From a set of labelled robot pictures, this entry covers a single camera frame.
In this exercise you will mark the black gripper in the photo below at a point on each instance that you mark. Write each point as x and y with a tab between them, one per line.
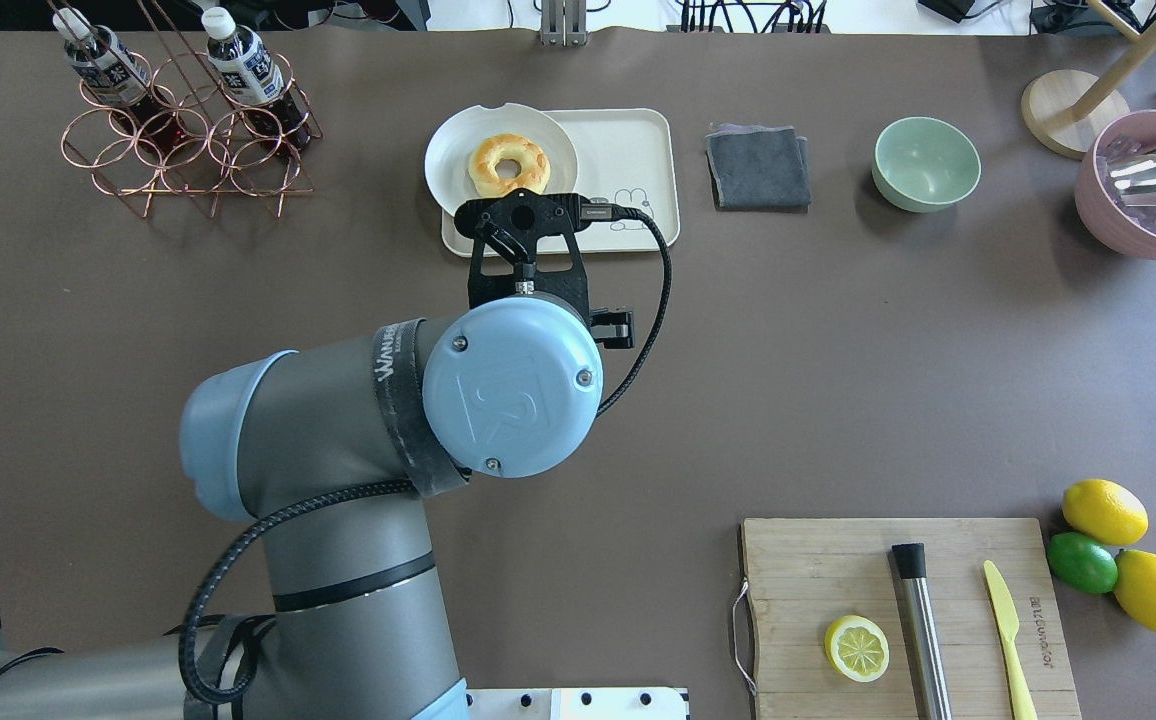
615	328

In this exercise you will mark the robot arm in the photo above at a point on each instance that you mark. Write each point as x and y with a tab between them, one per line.
328	605

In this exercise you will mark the cream rabbit tray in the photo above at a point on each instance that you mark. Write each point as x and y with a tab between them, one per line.
625	157

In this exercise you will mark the tea bottle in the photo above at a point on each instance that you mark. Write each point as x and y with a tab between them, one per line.
254	82
116	79

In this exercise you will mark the grey folded cloth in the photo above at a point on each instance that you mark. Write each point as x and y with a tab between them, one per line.
759	168

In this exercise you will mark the white round plate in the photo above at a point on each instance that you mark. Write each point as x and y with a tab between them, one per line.
453	144

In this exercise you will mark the bamboo cutting board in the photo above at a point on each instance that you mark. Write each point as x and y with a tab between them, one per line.
805	573

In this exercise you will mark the mint green bowl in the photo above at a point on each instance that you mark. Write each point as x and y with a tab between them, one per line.
924	164

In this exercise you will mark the half lemon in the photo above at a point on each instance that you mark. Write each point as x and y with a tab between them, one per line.
857	648

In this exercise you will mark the steel muddler black tip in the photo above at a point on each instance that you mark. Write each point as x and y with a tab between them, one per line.
926	664

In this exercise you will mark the wooden cup stand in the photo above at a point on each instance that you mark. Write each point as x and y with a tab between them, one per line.
1067	109

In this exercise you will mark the green lime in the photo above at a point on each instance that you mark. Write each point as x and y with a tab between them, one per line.
1082	562

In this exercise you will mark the upper whole lemon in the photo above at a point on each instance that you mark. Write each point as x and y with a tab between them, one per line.
1105	511

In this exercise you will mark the pink ice bowl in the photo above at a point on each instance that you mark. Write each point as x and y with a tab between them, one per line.
1123	228

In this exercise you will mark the yellow plastic knife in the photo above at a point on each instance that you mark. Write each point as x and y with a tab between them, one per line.
1008	625

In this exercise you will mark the glazed ring donut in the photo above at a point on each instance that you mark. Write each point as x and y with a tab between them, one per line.
505	163

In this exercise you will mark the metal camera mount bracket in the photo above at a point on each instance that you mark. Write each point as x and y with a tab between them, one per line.
564	23

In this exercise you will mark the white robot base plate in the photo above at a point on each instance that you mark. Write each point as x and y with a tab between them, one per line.
623	702

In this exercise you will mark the copper wire bottle rack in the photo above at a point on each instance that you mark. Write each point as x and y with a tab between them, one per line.
218	155

